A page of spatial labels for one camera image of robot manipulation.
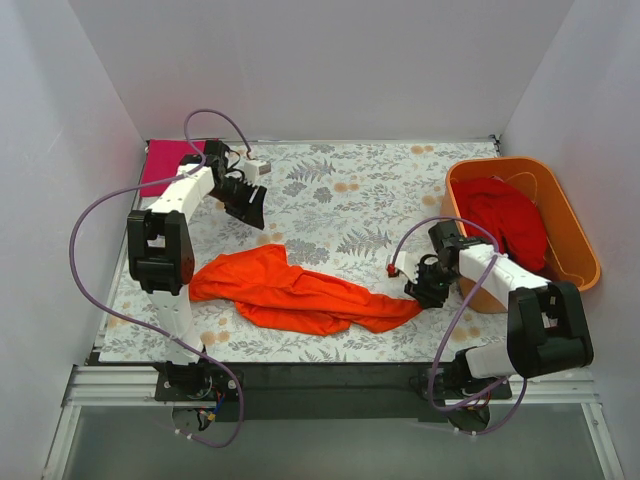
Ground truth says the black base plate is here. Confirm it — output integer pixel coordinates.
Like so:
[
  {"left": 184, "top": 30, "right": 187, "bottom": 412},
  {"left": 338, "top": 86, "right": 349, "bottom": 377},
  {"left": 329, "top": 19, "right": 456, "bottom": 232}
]
[{"left": 154, "top": 362, "right": 490, "bottom": 422}]

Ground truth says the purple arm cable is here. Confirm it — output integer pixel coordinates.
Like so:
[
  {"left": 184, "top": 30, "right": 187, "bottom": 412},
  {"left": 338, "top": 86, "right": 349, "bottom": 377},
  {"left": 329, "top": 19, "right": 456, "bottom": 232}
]
[
  {"left": 69, "top": 109, "right": 253, "bottom": 449},
  {"left": 390, "top": 215, "right": 527, "bottom": 437}
]

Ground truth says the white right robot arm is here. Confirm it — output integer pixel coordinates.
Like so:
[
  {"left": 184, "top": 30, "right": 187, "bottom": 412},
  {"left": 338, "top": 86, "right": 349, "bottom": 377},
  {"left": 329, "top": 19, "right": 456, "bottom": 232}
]
[{"left": 387, "top": 216, "right": 594, "bottom": 400}]

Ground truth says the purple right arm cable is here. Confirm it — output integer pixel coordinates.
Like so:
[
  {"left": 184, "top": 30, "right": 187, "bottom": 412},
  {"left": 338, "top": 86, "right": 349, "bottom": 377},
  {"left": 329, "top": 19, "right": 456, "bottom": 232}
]
[{"left": 390, "top": 215, "right": 527, "bottom": 437}]

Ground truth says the orange plastic basket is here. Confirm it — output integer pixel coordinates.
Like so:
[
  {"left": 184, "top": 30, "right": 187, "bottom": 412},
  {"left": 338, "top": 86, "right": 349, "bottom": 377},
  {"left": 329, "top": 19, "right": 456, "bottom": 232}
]
[{"left": 440, "top": 157, "right": 601, "bottom": 293}]

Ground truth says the folded magenta t-shirt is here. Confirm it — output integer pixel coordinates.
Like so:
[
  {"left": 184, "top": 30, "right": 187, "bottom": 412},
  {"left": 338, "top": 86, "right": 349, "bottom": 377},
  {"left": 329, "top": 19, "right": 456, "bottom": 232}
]
[{"left": 141, "top": 139, "right": 196, "bottom": 184}]

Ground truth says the red t-shirt in basket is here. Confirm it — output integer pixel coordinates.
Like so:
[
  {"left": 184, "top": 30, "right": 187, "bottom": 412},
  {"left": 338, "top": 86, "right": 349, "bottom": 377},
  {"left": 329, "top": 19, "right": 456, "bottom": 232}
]
[{"left": 452, "top": 178, "right": 547, "bottom": 272}]

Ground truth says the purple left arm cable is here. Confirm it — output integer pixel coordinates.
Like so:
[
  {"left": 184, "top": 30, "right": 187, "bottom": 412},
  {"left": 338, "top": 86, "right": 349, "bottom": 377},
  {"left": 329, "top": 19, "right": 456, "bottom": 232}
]
[{"left": 69, "top": 109, "right": 253, "bottom": 449}]

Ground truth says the floral patterned tablecloth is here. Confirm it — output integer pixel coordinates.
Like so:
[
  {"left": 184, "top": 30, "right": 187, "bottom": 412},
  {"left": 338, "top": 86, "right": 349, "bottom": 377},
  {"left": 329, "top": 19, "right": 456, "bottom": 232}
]
[{"left": 97, "top": 141, "right": 566, "bottom": 363}]

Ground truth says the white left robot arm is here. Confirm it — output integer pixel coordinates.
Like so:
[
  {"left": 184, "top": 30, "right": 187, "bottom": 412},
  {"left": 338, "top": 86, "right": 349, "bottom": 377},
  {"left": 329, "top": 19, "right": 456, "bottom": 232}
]
[{"left": 127, "top": 140, "right": 271, "bottom": 399}]

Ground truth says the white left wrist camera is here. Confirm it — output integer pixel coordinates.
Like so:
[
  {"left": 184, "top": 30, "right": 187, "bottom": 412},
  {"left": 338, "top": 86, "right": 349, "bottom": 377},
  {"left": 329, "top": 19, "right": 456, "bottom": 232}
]
[{"left": 242, "top": 159, "right": 271, "bottom": 183}]

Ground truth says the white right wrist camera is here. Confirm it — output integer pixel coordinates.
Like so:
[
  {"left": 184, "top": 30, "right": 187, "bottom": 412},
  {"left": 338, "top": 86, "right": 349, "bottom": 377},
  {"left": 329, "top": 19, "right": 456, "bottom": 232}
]
[{"left": 386, "top": 250, "right": 420, "bottom": 283}]

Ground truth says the aluminium frame rail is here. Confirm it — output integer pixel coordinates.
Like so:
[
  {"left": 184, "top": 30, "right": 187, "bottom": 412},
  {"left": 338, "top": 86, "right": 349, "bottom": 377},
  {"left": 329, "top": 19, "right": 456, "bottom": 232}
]
[{"left": 43, "top": 363, "right": 624, "bottom": 479}]

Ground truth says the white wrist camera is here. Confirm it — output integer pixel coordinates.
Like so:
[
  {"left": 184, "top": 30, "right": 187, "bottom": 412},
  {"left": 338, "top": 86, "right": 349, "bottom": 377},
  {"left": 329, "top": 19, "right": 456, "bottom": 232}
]
[
  {"left": 386, "top": 250, "right": 420, "bottom": 283},
  {"left": 242, "top": 159, "right": 271, "bottom": 183}
]

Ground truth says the orange t-shirt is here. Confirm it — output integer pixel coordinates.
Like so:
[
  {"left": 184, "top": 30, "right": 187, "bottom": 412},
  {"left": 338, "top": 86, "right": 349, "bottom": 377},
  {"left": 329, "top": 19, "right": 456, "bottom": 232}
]
[{"left": 189, "top": 244, "right": 422, "bottom": 336}]

